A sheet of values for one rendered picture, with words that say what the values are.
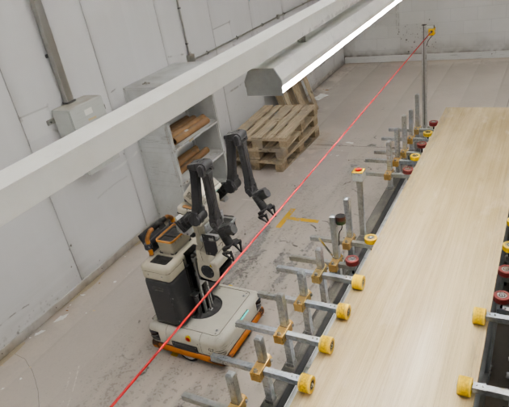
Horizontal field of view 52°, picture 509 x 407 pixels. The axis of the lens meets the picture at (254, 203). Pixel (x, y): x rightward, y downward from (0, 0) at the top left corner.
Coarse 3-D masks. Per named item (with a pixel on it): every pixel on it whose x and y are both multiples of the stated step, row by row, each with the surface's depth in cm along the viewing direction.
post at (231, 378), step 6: (228, 372) 216; (234, 372) 217; (228, 378) 216; (234, 378) 217; (228, 384) 218; (234, 384) 217; (234, 390) 218; (240, 390) 222; (234, 396) 220; (240, 396) 222; (234, 402) 222
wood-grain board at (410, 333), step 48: (432, 144) 438; (480, 144) 423; (432, 192) 367; (480, 192) 356; (384, 240) 325; (432, 240) 317; (480, 240) 309; (384, 288) 284; (432, 288) 278; (480, 288) 272; (336, 336) 258; (384, 336) 253; (432, 336) 248; (480, 336) 243; (336, 384) 232; (384, 384) 228; (432, 384) 224
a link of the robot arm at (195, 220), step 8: (200, 160) 297; (208, 160) 296; (192, 168) 296; (208, 168) 296; (192, 176) 301; (192, 184) 304; (200, 184) 306; (192, 192) 308; (200, 192) 309; (192, 200) 311; (200, 200) 311; (192, 208) 314; (200, 208) 314; (192, 216) 314; (192, 224) 318
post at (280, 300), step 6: (276, 294) 253; (282, 294) 252; (276, 300) 253; (282, 300) 252; (282, 306) 253; (282, 312) 255; (282, 318) 258; (282, 324) 260; (288, 342) 264; (288, 348) 266; (288, 354) 269; (294, 354) 271; (288, 360) 271; (294, 360) 272
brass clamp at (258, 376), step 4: (268, 356) 245; (268, 360) 242; (272, 360) 245; (256, 364) 241; (260, 364) 240; (264, 364) 240; (268, 364) 243; (252, 368) 239; (256, 368) 238; (260, 368) 238; (252, 372) 237; (260, 372) 236; (252, 376) 238; (256, 376) 236; (260, 376) 236; (256, 380) 238; (260, 380) 237
